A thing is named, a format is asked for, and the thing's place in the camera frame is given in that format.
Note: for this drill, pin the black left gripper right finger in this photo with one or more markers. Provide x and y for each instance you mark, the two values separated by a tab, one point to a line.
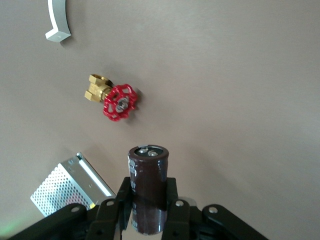
177	220

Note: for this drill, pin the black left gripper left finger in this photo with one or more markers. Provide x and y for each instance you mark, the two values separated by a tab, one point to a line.
110	217

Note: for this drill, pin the dark brown cylindrical capacitor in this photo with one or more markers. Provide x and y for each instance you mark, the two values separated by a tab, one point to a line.
148	180

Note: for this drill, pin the perforated metal power supply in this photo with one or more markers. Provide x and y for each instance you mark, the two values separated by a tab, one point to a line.
65	185

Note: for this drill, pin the brass valve red handwheel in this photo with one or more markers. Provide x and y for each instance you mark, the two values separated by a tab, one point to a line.
120	102

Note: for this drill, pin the brown table cover mat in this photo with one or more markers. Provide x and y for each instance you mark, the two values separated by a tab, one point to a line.
225	87

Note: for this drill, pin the white curved plastic bracket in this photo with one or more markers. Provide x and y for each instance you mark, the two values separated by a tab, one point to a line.
58	27

